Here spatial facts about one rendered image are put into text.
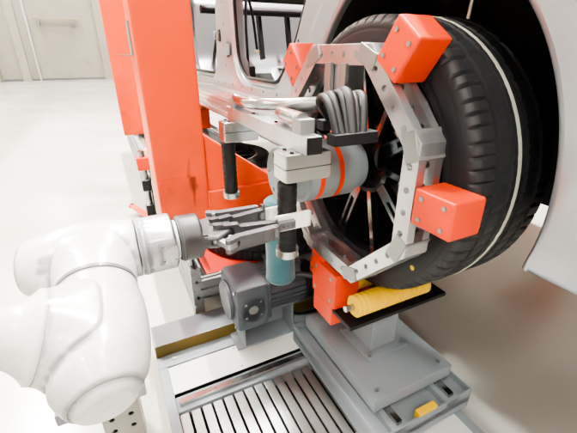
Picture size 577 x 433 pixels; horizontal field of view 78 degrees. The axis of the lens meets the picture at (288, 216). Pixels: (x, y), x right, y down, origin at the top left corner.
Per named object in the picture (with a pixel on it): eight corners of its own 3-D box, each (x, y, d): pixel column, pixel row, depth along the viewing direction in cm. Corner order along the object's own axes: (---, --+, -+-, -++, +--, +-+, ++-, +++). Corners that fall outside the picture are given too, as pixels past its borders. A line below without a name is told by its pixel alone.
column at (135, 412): (149, 446, 111) (123, 342, 93) (113, 460, 107) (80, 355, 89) (145, 419, 119) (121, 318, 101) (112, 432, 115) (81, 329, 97)
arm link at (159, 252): (147, 286, 54) (186, 277, 56) (136, 233, 50) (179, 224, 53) (140, 258, 61) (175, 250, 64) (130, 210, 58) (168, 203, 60)
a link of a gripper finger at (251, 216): (212, 240, 62) (209, 238, 63) (266, 223, 68) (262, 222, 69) (210, 220, 60) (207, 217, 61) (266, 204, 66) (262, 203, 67)
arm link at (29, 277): (137, 251, 63) (150, 307, 53) (32, 273, 56) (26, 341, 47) (128, 199, 56) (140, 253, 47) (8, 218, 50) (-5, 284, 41)
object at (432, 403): (466, 408, 113) (472, 386, 109) (375, 460, 99) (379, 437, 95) (367, 314, 154) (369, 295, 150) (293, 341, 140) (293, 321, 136)
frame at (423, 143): (416, 314, 79) (467, 39, 57) (393, 324, 76) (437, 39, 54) (300, 220, 123) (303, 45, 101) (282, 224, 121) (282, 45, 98)
